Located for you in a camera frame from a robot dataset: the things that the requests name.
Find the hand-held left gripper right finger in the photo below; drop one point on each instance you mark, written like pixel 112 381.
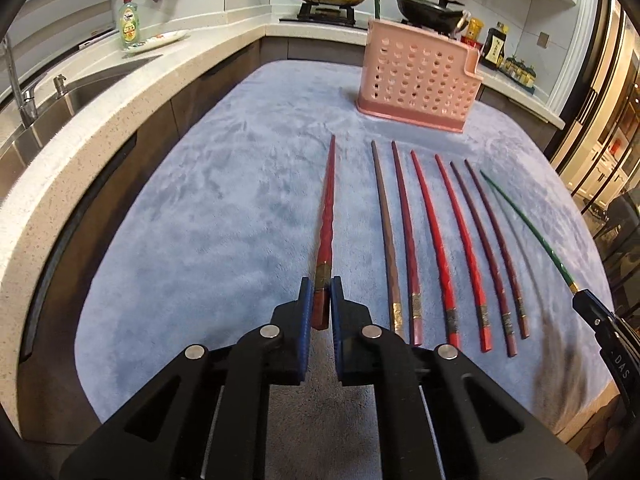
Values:
pixel 336 330

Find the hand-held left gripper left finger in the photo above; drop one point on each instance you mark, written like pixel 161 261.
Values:
pixel 302 330

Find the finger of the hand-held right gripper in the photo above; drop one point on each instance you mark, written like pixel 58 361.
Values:
pixel 597 317

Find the dark red chopstick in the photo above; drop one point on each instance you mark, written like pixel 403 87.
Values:
pixel 415 310

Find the red twisted chopstick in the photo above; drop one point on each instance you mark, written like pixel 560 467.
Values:
pixel 326 220

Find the pink perforated utensil holder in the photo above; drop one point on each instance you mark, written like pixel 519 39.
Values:
pixel 415 80

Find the blue-grey fleece mat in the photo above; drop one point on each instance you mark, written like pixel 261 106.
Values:
pixel 225 185

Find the glass sliding door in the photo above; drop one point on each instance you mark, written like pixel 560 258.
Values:
pixel 600 135

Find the spice jar set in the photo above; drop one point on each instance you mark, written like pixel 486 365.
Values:
pixel 520 72

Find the speckled kitchen counter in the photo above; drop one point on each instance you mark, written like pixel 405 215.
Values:
pixel 125 110

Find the dark soy sauce bottle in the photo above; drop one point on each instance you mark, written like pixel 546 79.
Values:
pixel 494 47

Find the yellow seasoning packet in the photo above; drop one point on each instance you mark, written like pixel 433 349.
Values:
pixel 475 29

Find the black gas stove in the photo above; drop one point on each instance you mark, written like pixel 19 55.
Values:
pixel 320 12

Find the decorated plate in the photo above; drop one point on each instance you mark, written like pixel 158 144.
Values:
pixel 160 40

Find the stainless steel sink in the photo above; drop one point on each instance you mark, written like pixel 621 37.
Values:
pixel 85 90

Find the black wok with lid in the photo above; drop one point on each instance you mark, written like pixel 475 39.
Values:
pixel 425 10

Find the green dish soap bottle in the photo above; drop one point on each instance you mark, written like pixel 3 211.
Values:
pixel 129 25

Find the chrome faucet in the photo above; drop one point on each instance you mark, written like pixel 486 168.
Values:
pixel 22 95

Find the window blind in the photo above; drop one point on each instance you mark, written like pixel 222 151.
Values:
pixel 60 5

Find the brown wall socket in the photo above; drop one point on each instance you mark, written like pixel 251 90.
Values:
pixel 543 40

